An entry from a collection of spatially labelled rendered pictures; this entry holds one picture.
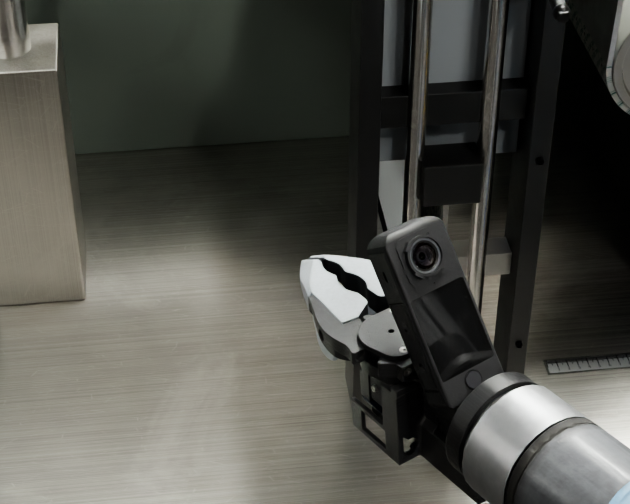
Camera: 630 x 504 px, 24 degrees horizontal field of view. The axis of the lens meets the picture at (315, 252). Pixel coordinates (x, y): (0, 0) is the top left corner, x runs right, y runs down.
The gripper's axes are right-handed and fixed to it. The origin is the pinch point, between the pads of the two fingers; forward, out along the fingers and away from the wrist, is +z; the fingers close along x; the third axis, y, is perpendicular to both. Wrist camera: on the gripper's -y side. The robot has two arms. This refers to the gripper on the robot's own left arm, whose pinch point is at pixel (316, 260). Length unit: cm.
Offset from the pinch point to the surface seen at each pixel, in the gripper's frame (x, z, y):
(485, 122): 22.8, 9.4, 1.3
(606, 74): 40.9, 14.2, 4.9
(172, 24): 22, 62, 11
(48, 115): -1.2, 43.1, 5.9
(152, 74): 19, 64, 17
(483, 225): 23.1, 10.0, 11.7
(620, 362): 38, 7, 32
